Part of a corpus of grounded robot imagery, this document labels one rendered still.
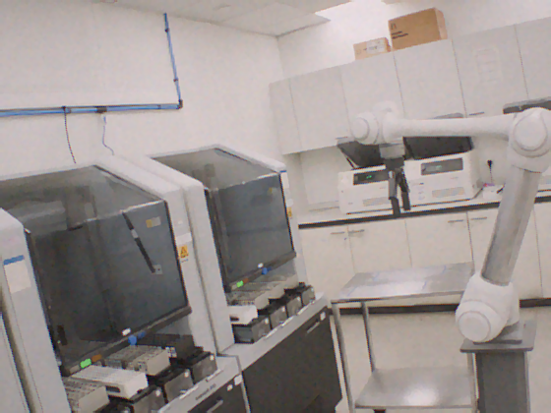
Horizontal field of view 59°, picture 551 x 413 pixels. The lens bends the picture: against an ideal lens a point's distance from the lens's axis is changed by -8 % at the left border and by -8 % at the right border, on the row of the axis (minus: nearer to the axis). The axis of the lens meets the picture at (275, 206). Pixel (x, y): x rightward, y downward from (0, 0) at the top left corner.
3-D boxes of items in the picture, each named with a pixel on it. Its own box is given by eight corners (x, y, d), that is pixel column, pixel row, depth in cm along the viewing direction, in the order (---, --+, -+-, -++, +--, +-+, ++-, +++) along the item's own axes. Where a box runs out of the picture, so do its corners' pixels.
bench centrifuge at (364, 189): (339, 215, 448) (326, 142, 442) (366, 204, 500) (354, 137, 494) (400, 208, 418) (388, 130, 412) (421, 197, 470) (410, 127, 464)
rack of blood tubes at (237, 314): (193, 325, 235) (190, 313, 235) (206, 318, 244) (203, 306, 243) (246, 326, 220) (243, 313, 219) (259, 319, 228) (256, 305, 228)
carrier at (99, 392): (105, 400, 159) (100, 383, 158) (109, 401, 158) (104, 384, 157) (79, 416, 149) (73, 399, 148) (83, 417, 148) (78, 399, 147)
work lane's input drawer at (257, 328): (141, 337, 252) (136, 321, 251) (158, 328, 264) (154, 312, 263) (263, 343, 215) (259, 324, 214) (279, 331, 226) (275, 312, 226)
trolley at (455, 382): (349, 456, 240) (323, 300, 232) (373, 411, 281) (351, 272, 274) (490, 460, 211) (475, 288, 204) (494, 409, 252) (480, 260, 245)
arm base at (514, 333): (526, 320, 188) (525, 307, 188) (522, 343, 169) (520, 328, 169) (480, 322, 197) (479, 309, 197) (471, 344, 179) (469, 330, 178)
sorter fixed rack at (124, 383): (73, 391, 175) (69, 376, 174) (93, 380, 183) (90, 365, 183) (129, 401, 159) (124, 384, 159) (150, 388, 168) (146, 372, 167)
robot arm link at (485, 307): (504, 333, 170) (488, 360, 153) (461, 316, 179) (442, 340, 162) (570, 114, 146) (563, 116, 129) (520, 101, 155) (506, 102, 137)
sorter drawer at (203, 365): (79, 369, 218) (74, 350, 217) (101, 358, 230) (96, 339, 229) (205, 385, 180) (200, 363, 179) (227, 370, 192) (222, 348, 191)
